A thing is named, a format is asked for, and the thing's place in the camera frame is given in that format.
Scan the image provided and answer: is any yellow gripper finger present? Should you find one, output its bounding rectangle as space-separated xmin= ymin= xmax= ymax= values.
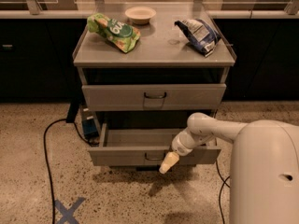
xmin=159 ymin=151 xmax=179 ymax=174

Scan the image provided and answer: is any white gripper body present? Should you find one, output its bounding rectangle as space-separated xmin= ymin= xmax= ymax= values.
xmin=171 ymin=128 xmax=201 ymax=156

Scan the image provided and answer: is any grey drawer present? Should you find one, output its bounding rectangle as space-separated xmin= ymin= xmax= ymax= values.
xmin=82 ymin=84 xmax=226 ymax=111
xmin=87 ymin=122 xmax=222 ymax=167

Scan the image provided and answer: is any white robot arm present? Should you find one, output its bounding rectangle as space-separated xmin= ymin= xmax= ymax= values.
xmin=160 ymin=113 xmax=299 ymax=224

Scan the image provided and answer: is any grey top drawer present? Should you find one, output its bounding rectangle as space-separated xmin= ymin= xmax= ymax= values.
xmin=82 ymin=84 xmax=226 ymax=111

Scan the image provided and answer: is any grey drawer cabinet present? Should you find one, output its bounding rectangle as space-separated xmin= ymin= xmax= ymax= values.
xmin=72 ymin=2 xmax=237 ymax=172

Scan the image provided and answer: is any blue power box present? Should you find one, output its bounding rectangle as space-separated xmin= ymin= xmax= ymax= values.
xmin=80 ymin=105 xmax=98 ymax=139

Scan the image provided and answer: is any blue chip bag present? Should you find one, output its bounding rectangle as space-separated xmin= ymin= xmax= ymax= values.
xmin=175 ymin=19 xmax=221 ymax=57

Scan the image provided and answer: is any blue tape cross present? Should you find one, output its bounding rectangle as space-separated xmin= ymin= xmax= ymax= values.
xmin=55 ymin=197 xmax=85 ymax=224

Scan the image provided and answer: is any green chip bag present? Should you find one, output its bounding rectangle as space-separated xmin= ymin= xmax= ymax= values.
xmin=87 ymin=13 xmax=141 ymax=53

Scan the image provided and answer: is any white paper bowl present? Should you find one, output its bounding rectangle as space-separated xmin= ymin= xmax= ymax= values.
xmin=125 ymin=7 xmax=156 ymax=25

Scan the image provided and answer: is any dark counter with cabinets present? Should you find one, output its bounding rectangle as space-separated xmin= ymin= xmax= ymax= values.
xmin=0 ymin=16 xmax=299 ymax=103

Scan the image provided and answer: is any black cable right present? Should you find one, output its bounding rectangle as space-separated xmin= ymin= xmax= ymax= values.
xmin=214 ymin=159 xmax=232 ymax=224

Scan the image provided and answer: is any black cable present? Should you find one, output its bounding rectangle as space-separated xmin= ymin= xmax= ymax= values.
xmin=43 ymin=118 xmax=101 ymax=224
xmin=214 ymin=159 xmax=232 ymax=224

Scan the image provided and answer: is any black cable left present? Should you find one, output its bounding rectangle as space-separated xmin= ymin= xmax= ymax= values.
xmin=43 ymin=118 xmax=101 ymax=224

